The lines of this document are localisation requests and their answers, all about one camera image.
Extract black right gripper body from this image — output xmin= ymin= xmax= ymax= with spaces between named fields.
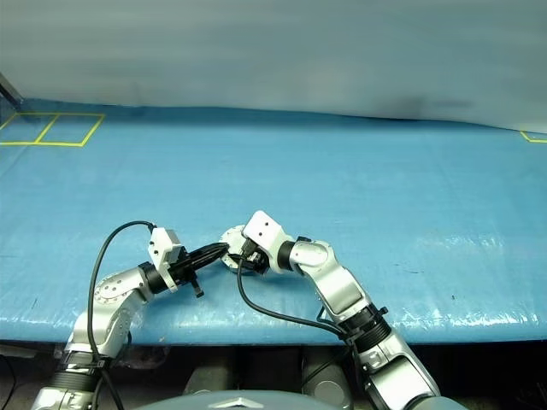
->
xmin=229 ymin=240 xmax=269 ymax=278

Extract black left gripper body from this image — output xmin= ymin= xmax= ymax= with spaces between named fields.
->
xmin=168 ymin=245 xmax=205 ymax=299

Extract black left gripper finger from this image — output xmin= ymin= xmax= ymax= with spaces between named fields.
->
xmin=191 ymin=248 xmax=228 ymax=272
xmin=191 ymin=242 xmax=230 ymax=263

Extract silver motor housing copper windings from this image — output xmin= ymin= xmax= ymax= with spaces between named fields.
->
xmin=219 ymin=225 xmax=260 ymax=274

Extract grey robot chest cover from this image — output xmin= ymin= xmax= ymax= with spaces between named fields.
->
xmin=138 ymin=388 xmax=330 ymax=410

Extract dark rounded grey shape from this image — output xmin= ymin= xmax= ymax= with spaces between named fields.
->
xmin=300 ymin=360 xmax=354 ymax=410

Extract yellow tape double square outline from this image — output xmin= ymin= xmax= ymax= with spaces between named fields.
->
xmin=0 ymin=112 xmax=107 ymax=148

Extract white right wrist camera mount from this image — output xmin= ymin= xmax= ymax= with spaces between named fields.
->
xmin=241 ymin=210 xmax=297 ymax=275

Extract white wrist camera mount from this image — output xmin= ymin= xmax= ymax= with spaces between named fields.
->
xmin=241 ymin=210 xmax=297 ymax=275
xmin=147 ymin=227 xmax=190 ymax=295

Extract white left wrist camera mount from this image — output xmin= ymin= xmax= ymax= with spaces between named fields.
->
xmin=147 ymin=227 xmax=190 ymax=295

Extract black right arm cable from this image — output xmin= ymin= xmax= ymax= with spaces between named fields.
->
xmin=235 ymin=241 xmax=373 ymax=398

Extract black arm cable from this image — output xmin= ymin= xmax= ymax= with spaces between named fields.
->
xmin=235 ymin=241 xmax=373 ymax=398
xmin=85 ymin=220 xmax=156 ymax=410

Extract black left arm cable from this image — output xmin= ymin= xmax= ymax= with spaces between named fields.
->
xmin=85 ymin=220 xmax=156 ymax=410

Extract dark metal frame post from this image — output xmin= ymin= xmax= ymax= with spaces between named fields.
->
xmin=0 ymin=71 xmax=24 ymax=110

